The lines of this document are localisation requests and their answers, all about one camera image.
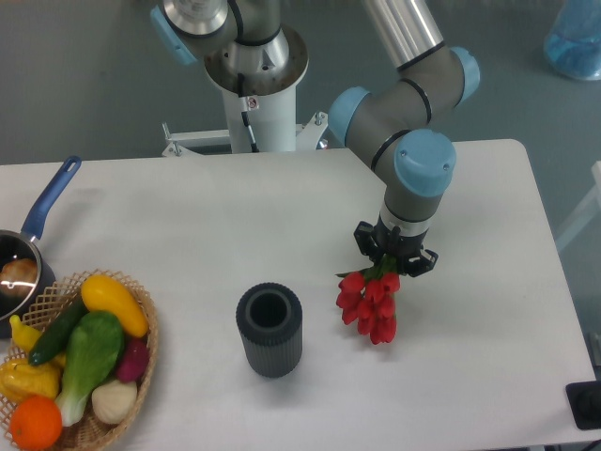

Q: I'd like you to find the yellow bell pepper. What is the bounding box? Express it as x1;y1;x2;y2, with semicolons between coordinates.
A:
1;358;61;404

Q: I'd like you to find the black device at edge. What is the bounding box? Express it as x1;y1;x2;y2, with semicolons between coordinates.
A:
565;381;600;430

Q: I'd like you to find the woven wicker basket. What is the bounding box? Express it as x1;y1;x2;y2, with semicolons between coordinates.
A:
22;270;159;450

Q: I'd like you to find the green cucumber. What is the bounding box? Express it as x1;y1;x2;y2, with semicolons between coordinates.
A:
28;297;88;366

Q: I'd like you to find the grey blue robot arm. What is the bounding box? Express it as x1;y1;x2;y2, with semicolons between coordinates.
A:
150;1;480;280

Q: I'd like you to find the red tulip bouquet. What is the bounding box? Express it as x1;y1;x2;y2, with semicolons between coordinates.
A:
335;256;401;345

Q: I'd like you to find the dark grey ribbed vase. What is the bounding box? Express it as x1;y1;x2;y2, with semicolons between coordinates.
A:
236;282;303;379

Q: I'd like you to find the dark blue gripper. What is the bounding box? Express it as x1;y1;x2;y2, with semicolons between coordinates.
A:
353;219;439;277

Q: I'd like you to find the blue handled saucepan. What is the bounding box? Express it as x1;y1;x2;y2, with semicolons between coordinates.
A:
1;156;82;339

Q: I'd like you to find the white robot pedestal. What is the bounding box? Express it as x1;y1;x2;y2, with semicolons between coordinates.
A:
161;23;333;158

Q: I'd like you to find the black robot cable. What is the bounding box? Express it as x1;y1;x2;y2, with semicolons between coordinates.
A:
235;72;260;154

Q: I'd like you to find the blue transparent container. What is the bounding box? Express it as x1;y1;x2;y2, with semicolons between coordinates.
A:
543;0;600;81

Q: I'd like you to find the brown bread roll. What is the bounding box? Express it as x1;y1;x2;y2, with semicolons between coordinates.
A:
1;258;38;299

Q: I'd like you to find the yellow banana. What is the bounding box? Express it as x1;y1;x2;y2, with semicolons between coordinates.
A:
9;315;42;354

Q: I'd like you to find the white garlic bulb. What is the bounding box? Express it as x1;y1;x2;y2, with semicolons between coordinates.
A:
91;380;137;425

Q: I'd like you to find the purple radish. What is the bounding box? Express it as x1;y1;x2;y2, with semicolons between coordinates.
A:
115;338;149;382

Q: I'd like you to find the orange fruit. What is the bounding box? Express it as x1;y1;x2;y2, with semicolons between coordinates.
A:
8;396;63;450

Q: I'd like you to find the green bok choy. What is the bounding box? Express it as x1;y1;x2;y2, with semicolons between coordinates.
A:
55;311;125;428

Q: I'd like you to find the yellow squash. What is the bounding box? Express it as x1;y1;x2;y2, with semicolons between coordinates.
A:
81;274;149;338

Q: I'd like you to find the white frame at right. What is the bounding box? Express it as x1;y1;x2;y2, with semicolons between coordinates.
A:
555;161;600;253

